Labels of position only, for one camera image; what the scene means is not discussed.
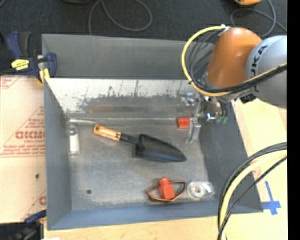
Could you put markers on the red block with cap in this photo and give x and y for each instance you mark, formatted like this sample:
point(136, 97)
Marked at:
point(166, 189)

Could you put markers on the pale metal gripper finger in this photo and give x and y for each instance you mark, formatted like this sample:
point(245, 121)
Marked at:
point(195, 130)
point(190, 99)

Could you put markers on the clear tape roll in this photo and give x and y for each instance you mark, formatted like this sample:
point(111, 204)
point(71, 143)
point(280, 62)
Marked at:
point(200, 190)

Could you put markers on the grey metal bin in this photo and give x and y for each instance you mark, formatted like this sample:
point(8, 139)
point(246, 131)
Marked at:
point(120, 181)

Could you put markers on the clear glass bottle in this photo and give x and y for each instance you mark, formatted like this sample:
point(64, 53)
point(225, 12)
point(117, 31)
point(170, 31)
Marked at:
point(74, 141)

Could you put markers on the brown cardboard board red print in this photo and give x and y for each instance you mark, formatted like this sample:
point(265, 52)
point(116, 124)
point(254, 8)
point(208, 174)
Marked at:
point(20, 124)

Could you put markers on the small red box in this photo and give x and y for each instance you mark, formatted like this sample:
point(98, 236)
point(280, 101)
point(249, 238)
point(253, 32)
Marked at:
point(183, 123)

